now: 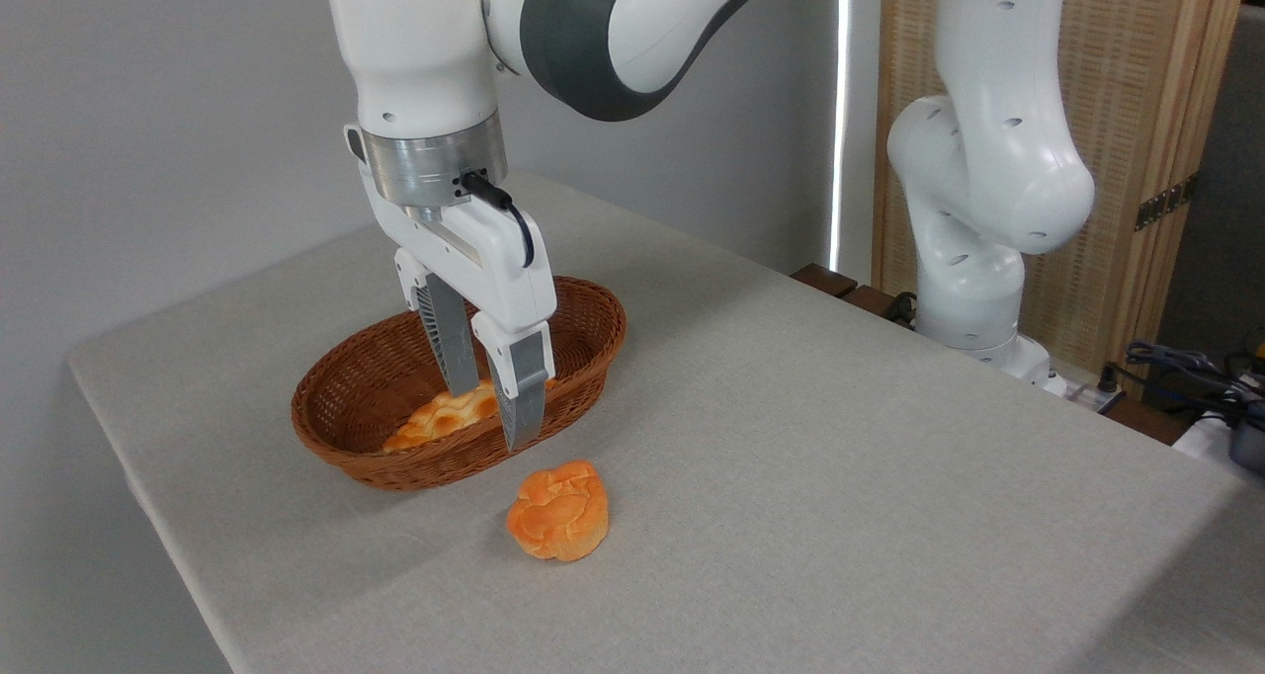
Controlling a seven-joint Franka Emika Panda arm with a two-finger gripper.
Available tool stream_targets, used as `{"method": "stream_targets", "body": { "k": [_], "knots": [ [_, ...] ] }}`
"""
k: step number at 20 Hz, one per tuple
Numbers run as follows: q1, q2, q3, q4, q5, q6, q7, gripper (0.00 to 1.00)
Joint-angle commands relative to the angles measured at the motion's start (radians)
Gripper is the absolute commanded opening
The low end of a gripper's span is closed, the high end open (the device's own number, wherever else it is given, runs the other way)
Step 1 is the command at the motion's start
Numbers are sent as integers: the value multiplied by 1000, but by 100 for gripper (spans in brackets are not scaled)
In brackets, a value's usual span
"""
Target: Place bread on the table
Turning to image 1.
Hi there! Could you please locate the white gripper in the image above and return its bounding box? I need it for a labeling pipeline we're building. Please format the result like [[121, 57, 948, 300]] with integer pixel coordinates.
[[344, 125, 557, 454]]

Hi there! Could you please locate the long braided bread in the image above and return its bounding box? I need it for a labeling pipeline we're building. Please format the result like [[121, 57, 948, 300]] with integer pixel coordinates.
[[381, 378, 559, 455]]

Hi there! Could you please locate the round orange bread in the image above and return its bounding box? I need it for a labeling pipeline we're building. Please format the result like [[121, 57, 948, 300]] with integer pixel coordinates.
[[506, 460, 611, 563]]

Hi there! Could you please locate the brown wicker basket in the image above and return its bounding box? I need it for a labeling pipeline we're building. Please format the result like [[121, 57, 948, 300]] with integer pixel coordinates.
[[291, 276, 628, 491]]

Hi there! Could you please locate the grey tablecloth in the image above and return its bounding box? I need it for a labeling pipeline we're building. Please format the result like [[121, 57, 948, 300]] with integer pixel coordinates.
[[67, 170, 1265, 674]]

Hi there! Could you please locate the bright vertical light strip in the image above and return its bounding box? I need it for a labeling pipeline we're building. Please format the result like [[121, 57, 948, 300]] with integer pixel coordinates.
[[828, 0, 853, 272]]

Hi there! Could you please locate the woven wooden folding screen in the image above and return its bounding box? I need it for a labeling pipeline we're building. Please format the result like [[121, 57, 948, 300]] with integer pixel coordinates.
[[872, 0, 1251, 398]]

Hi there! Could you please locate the dark metal screen hinge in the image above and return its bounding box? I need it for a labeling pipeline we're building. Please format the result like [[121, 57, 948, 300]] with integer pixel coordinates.
[[1135, 172, 1200, 232]]

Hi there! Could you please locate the dark grey device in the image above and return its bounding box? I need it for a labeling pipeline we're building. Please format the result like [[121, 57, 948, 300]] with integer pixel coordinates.
[[1228, 422, 1265, 475]]

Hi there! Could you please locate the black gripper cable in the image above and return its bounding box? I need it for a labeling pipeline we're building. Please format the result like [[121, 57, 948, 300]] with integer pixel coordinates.
[[460, 170, 536, 268]]

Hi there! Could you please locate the blue black cable bundle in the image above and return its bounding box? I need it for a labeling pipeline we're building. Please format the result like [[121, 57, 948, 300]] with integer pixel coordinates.
[[1125, 341, 1265, 420]]

